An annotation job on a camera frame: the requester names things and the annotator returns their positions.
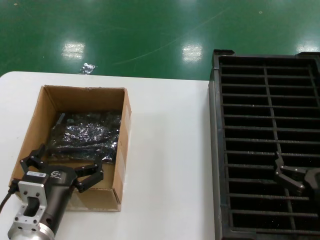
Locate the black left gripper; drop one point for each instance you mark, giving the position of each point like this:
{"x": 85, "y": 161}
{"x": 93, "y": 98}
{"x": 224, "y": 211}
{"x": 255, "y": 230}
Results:
{"x": 60, "y": 190}

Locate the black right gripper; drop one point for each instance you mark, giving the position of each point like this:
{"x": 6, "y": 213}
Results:
{"x": 313, "y": 182}

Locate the clear plastic bag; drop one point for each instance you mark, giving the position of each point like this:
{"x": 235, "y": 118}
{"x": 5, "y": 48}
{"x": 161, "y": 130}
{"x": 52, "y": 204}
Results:
{"x": 92, "y": 130}

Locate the brown cardboard box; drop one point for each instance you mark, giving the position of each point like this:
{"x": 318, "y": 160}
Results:
{"x": 75, "y": 100}

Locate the black slotted plastic container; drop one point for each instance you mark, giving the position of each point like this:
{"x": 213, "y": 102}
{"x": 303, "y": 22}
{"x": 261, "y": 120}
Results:
{"x": 217, "y": 150}

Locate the crumpled foil floor scrap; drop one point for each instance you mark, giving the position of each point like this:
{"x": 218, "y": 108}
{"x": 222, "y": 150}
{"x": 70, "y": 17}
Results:
{"x": 87, "y": 68}

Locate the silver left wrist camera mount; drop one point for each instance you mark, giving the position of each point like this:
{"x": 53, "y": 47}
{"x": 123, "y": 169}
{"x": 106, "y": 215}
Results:
{"x": 30, "y": 192}

